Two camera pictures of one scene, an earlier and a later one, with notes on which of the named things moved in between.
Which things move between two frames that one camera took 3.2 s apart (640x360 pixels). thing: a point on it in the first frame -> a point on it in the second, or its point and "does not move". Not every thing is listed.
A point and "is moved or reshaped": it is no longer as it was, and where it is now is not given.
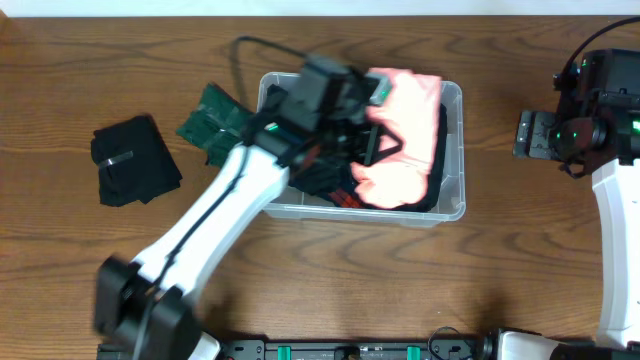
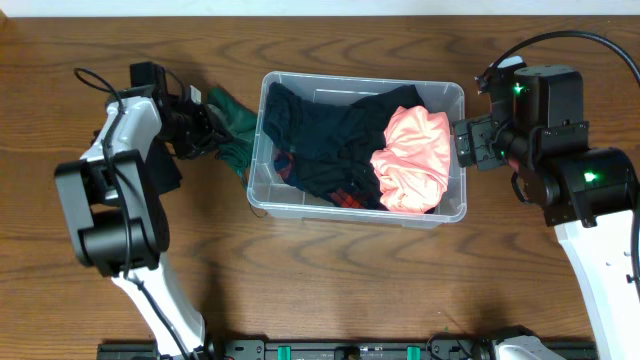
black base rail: x=259 y=349 does not move
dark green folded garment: x=218 y=123 does not move
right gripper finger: x=533 y=136 -> x=464 y=146
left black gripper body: x=338 y=138 -> x=190 y=131
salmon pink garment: x=398 y=180 is moved or reshaped
